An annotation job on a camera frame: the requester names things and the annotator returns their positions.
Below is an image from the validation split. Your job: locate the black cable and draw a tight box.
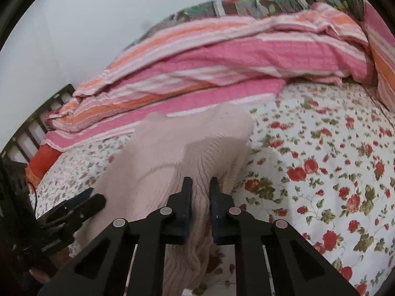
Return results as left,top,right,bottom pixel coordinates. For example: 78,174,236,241
25,181,40,219

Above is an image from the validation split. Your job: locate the red pillow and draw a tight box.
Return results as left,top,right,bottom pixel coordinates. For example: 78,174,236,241
25,144,61,193

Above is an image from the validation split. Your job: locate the floral bed sheet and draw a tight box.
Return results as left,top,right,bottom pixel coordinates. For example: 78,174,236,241
29,79,395,296

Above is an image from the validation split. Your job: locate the pink knit sweater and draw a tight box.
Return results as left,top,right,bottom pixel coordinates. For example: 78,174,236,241
76,103,255,295

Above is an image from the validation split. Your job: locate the dark wooden headboard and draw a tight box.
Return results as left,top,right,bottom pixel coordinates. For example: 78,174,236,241
1,84,75,163

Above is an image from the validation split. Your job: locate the person's left hand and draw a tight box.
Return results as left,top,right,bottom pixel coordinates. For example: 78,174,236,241
29,247,73,285

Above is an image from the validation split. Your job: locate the pink striped quilt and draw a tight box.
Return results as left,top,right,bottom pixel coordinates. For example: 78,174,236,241
44,3,394,152

